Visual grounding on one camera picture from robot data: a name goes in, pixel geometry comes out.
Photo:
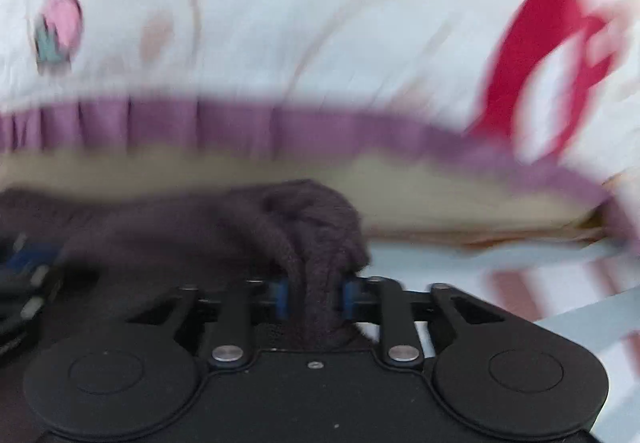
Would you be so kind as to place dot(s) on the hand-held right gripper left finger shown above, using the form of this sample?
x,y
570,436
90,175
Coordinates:
x,y
281,298

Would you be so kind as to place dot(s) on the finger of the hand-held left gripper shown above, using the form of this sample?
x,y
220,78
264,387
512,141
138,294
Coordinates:
x,y
30,258

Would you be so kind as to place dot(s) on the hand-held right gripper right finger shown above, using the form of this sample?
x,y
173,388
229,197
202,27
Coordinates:
x,y
348,298

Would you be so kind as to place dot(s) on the brown knit sweater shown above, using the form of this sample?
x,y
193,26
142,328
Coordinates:
x,y
300,223

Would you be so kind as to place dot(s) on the beige bed board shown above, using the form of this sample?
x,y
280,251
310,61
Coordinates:
x,y
150,173

